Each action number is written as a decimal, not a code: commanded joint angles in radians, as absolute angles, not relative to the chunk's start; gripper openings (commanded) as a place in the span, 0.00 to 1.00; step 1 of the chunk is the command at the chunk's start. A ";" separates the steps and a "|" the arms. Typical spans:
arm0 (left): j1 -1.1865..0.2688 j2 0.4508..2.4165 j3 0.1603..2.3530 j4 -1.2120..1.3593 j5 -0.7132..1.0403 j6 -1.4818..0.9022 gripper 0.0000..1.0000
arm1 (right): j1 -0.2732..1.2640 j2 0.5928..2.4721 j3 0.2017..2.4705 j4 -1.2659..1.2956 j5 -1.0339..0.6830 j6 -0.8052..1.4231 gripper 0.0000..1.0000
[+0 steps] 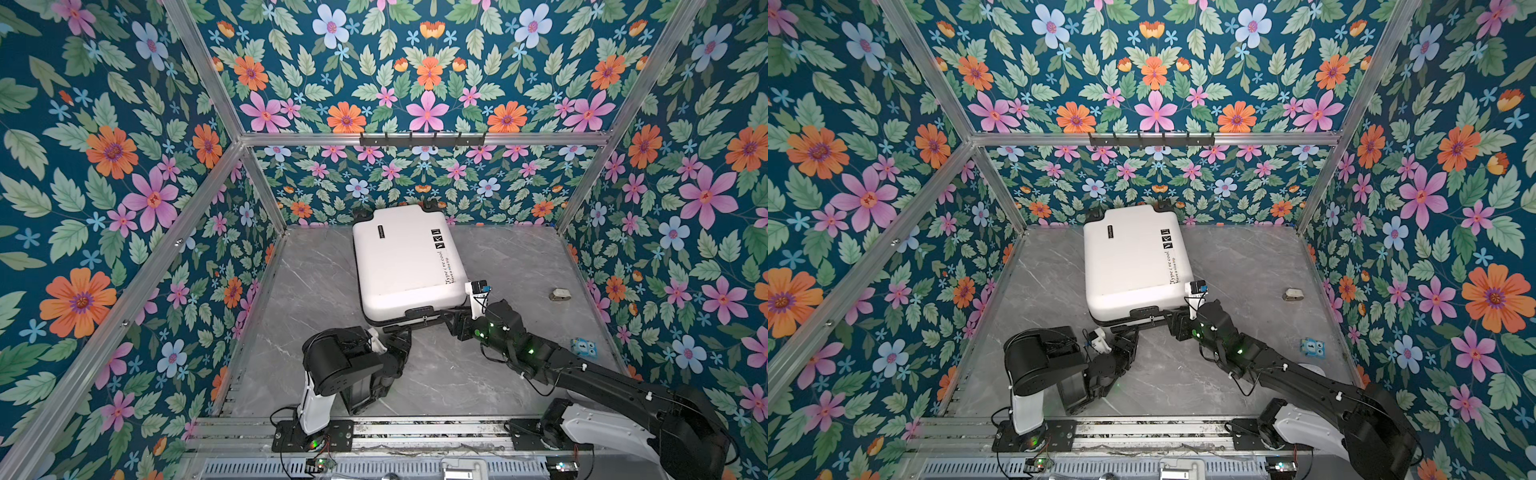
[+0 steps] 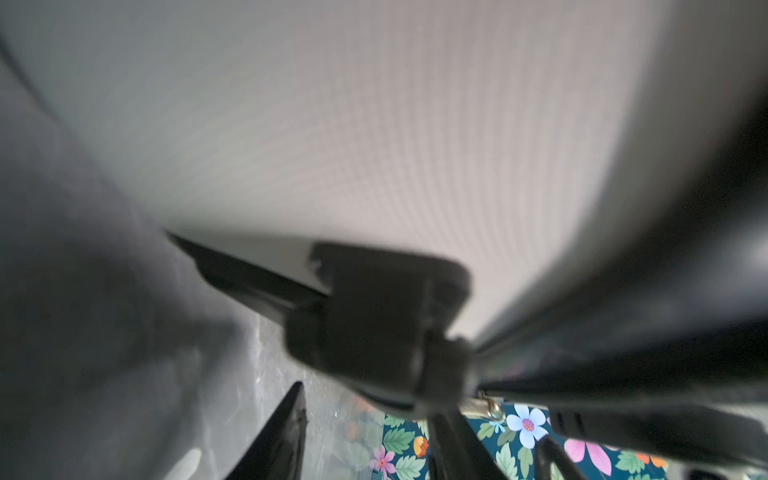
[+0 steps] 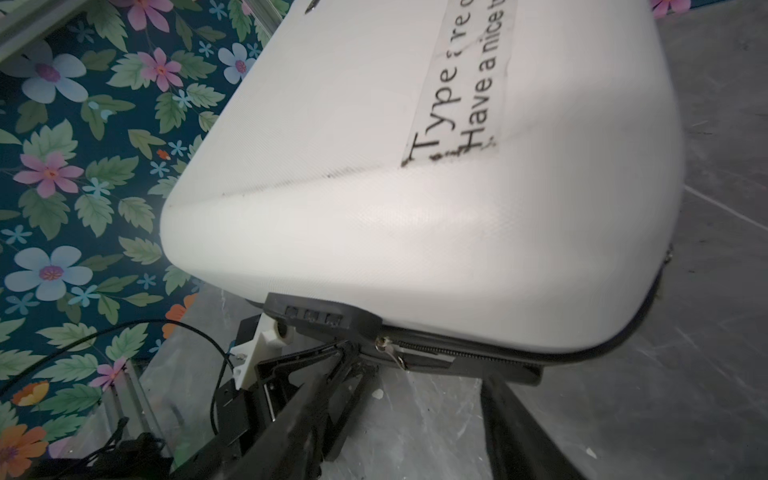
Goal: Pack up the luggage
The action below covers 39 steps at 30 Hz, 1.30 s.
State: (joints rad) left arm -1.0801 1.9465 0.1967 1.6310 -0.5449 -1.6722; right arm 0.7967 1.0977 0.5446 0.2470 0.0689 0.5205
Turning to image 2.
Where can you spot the white black suitcase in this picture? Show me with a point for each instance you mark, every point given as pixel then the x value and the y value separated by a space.
pixel 560 202

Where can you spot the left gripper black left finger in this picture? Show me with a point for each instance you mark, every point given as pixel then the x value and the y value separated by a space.
pixel 278 450

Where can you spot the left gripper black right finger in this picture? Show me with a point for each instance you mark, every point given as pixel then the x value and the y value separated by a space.
pixel 456 452

